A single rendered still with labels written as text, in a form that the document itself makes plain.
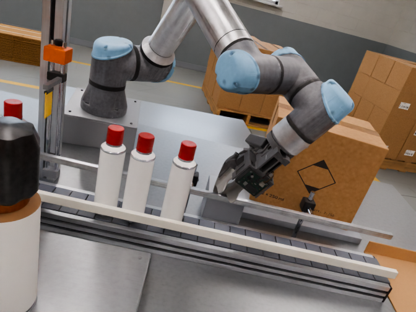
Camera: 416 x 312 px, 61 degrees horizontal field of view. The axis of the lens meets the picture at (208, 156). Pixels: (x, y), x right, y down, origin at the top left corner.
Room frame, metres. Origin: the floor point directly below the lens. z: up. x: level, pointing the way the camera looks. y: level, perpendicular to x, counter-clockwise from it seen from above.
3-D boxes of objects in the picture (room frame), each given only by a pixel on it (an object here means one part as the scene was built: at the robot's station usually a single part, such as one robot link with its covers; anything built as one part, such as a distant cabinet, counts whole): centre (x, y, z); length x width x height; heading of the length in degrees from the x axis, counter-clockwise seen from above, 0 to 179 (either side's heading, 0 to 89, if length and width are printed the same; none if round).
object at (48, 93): (0.66, 0.34, 1.09); 0.03 x 0.01 x 0.06; 5
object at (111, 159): (0.65, 0.19, 0.98); 0.05 x 0.05 x 0.20
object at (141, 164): (0.65, 0.13, 0.98); 0.05 x 0.05 x 0.20
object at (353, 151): (1.02, -0.31, 0.99); 0.30 x 0.24 x 0.27; 85
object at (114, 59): (1.10, 0.37, 1.10); 0.13 x 0.12 x 0.14; 133
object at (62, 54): (0.69, 0.36, 1.05); 0.10 x 0.04 x 0.33; 5
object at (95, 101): (1.10, 0.38, 0.98); 0.15 x 0.15 x 0.10
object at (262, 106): (4.64, -0.19, 0.45); 1.20 x 0.83 x 0.89; 15
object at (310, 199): (0.76, -0.28, 0.91); 0.07 x 0.03 x 0.17; 5
